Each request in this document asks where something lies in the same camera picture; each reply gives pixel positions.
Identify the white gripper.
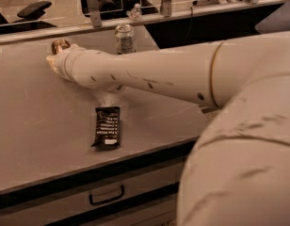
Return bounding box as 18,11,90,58
46,44,88,83

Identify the orange soda can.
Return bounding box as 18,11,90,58
51,39,71,55

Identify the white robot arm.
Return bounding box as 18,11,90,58
47,31,290,226

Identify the white green soda can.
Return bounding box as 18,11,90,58
115,24,135,55

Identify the black office chair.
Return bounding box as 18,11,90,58
0,1,54,35

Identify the black snack bar wrapper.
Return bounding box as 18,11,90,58
92,106,121,151

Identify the clear plastic water bottle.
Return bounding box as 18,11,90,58
126,4,142,21

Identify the grey desk drawer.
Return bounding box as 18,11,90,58
0,158,184,226

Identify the grey metal divider post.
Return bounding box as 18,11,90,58
87,0,102,27
160,0,172,17

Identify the black hanging cable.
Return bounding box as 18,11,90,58
186,7,194,33

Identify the black drawer handle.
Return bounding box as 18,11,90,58
88,184,125,206

